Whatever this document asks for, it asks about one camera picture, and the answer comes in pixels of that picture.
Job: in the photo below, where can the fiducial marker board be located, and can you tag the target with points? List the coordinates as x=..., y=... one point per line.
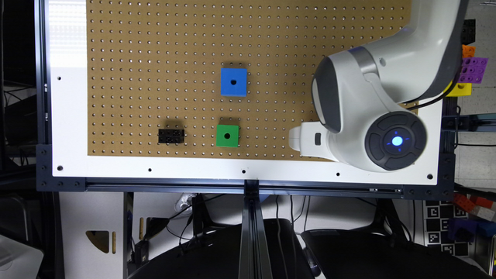
x=436, y=217

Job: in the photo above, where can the black aluminium table frame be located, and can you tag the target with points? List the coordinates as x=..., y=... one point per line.
x=64, y=165

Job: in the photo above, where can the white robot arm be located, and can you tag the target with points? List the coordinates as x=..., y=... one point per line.
x=358, y=94

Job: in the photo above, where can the brown pegboard panel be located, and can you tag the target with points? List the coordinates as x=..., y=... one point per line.
x=157, y=65

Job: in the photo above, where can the black brick block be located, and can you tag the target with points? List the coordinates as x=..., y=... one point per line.
x=166, y=136

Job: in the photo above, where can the blue cube block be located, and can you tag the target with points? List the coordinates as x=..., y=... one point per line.
x=234, y=82

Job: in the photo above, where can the red orange block pile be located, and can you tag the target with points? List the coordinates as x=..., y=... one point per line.
x=480, y=207

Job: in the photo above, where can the yellow block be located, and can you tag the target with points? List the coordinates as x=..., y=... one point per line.
x=460, y=90

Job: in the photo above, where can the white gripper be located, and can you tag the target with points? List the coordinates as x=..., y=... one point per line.
x=311, y=139

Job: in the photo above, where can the dark purple block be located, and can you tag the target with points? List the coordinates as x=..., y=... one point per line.
x=463, y=230

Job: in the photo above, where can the black block on frame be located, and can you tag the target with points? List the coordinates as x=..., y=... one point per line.
x=468, y=35

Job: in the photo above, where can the green cube block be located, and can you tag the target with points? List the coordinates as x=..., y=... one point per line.
x=227, y=136

